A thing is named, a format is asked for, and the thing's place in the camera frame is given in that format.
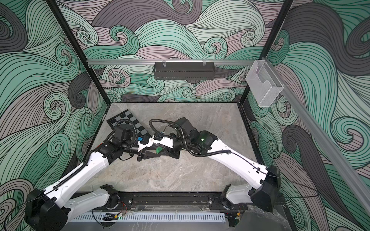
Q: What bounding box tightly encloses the black white chessboard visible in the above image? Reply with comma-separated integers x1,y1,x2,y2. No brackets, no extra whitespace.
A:
106,109,151,138

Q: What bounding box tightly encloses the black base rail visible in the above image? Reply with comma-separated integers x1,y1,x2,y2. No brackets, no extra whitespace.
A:
118,191,231,208

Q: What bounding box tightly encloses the green paint jar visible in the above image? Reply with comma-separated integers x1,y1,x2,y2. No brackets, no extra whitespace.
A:
156,147,163,154

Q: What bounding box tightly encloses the black wall tray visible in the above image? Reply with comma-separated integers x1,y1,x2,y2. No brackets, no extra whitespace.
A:
153,61,216,81

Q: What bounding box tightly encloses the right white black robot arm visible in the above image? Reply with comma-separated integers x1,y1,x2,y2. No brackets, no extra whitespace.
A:
139,117,283,212

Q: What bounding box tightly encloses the white slotted cable duct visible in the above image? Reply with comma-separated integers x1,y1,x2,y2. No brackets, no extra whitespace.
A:
72,212,226,223

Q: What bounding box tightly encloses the clear plastic wall holder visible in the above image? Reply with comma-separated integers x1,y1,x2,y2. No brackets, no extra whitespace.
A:
246,60,284,107

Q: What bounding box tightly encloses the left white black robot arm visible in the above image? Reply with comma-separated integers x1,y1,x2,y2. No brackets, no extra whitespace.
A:
25,119,173,231

